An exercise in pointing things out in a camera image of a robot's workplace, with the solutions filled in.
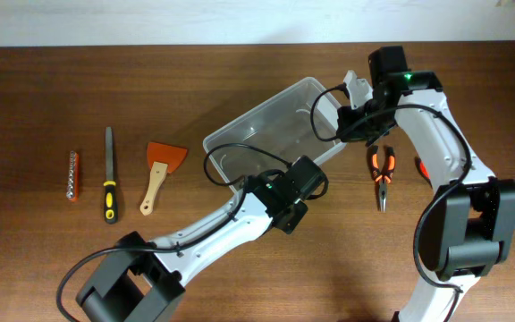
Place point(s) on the red black cutting pliers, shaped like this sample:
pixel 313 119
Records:
pixel 422 170

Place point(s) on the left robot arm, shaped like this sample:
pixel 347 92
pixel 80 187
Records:
pixel 140 280

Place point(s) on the clear plastic container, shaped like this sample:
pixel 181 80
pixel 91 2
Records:
pixel 287 125

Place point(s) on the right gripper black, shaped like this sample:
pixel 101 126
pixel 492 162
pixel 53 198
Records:
pixel 356 123

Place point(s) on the orange scraper wooden handle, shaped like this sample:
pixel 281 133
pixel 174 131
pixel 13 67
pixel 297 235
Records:
pixel 162 159

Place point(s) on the file yellow black handle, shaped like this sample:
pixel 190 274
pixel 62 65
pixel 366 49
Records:
pixel 110 208

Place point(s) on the orange black needle-nose pliers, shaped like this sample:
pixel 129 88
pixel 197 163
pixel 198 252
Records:
pixel 382 176

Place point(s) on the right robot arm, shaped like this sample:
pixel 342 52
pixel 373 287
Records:
pixel 467 227

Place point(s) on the orange socket bit rail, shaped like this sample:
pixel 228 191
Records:
pixel 72 192

